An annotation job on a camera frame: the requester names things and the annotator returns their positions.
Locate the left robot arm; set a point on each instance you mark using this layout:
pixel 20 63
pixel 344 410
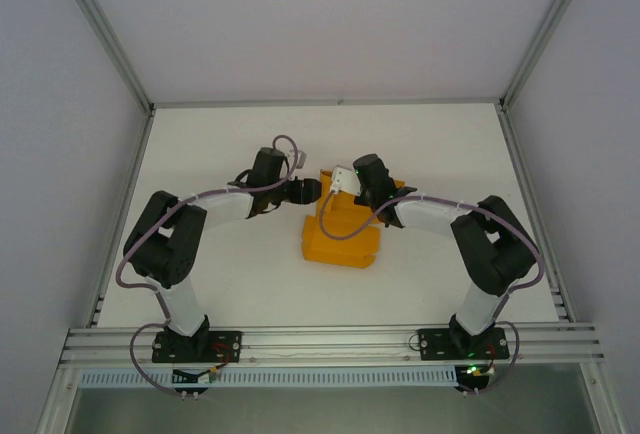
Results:
pixel 185 234

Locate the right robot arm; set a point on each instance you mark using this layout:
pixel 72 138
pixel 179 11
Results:
pixel 492 249

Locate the aluminium table edge rail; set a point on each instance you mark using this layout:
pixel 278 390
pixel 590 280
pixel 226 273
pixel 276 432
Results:
pixel 535 214
pixel 122 214

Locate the aluminium mounting rail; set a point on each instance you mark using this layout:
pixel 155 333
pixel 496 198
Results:
pixel 325 341

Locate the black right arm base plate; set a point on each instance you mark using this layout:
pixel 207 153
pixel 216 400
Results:
pixel 437 344

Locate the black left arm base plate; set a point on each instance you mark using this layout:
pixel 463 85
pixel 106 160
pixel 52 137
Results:
pixel 225 346

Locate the aluminium frame post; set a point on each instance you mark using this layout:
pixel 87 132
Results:
pixel 550 29
pixel 105 36

